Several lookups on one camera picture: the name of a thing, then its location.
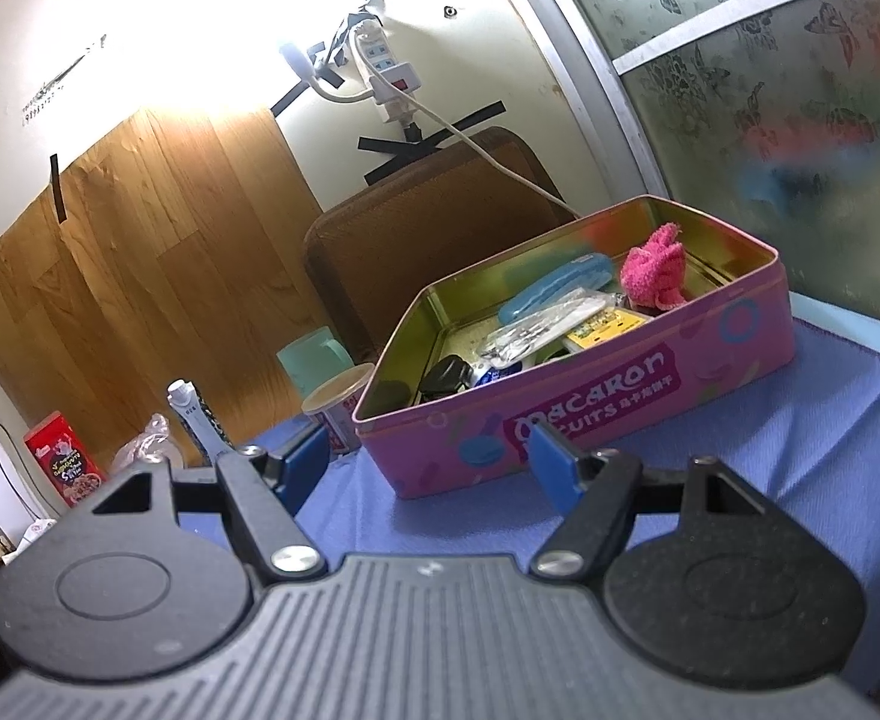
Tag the green mug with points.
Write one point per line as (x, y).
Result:
(309, 364)

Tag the red cereal box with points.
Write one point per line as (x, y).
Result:
(61, 461)

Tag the blue glasses case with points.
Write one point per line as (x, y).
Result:
(552, 289)

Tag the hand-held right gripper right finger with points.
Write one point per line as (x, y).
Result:
(552, 465)

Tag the yellow packet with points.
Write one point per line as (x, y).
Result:
(605, 326)

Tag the pink tin box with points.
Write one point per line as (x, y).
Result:
(635, 390)

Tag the green white milk carton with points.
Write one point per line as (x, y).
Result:
(196, 420)

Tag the blue tablecloth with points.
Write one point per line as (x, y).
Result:
(823, 465)

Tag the brown chair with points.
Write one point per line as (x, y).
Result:
(410, 225)

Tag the pink fuzzy sock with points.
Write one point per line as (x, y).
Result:
(654, 266)

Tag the wooden board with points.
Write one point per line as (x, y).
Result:
(147, 255)

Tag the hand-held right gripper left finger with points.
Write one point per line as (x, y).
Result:
(305, 465)

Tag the frosted glass door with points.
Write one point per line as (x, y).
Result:
(785, 127)

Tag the white power strip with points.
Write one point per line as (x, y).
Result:
(384, 60)

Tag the paper cup with red print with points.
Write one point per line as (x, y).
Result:
(339, 405)

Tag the blue white packet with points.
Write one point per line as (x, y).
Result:
(494, 373)

